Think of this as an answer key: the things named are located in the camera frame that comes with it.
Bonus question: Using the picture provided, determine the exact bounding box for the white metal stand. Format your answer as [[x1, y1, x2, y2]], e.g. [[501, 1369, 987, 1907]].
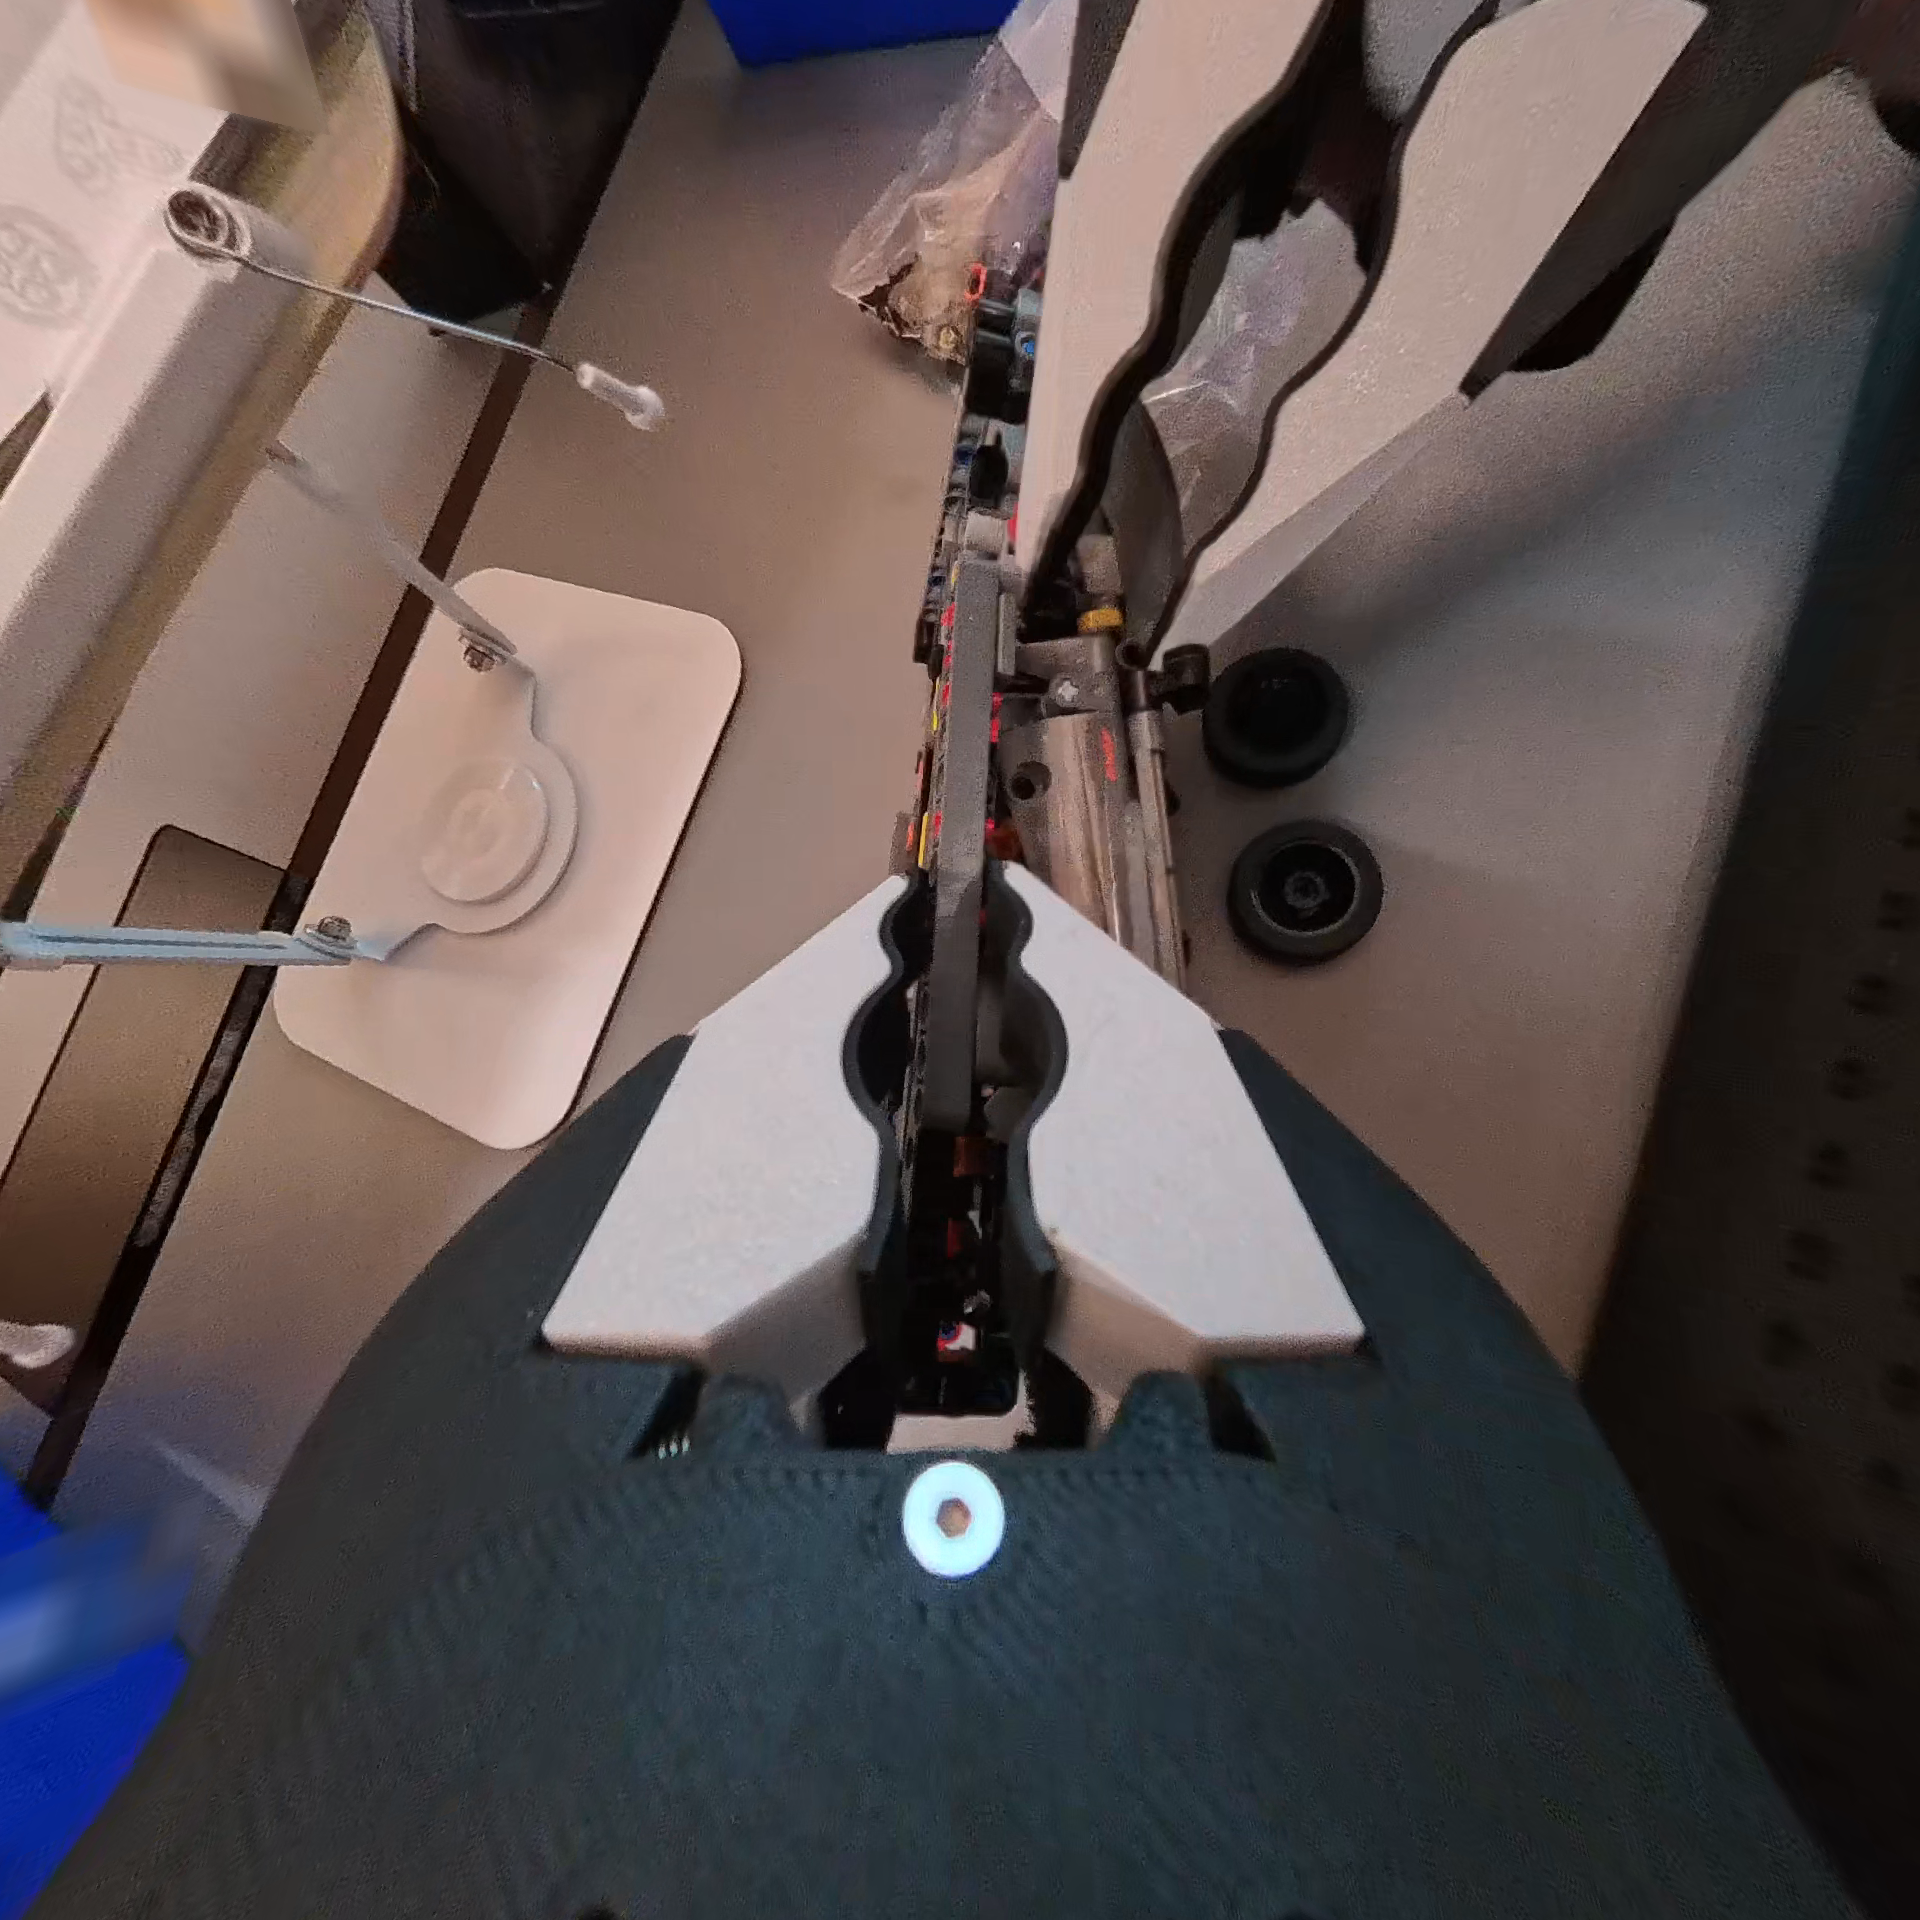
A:
[[0, 441, 746, 1151]]

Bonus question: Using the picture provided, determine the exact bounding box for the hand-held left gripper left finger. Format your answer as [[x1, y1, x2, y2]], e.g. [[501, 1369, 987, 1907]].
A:
[[544, 881, 911, 1412]]

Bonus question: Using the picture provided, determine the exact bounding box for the black lego wheel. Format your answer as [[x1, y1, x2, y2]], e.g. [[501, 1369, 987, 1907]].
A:
[[1226, 819, 1386, 967], [1205, 644, 1353, 788]]

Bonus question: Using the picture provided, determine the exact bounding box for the plastic bag with lego pieces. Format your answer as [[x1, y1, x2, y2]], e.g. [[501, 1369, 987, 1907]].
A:
[[831, 36, 1066, 366]]

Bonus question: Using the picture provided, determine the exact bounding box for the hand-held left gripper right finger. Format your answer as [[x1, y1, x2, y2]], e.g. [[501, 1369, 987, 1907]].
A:
[[990, 866, 1368, 1403]]

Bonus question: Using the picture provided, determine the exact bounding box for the clear empty plastic bag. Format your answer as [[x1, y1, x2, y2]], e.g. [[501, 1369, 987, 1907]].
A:
[[1154, 225, 1361, 529]]

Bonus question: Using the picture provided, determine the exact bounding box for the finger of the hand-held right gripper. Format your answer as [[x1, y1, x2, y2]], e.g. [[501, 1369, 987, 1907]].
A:
[[1021, 0, 1336, 594], [1161, 0, 1713, 650]]

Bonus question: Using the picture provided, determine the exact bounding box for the lego car chassis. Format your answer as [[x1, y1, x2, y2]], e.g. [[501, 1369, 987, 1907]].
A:
[[897, 286, 1202, 1442]]

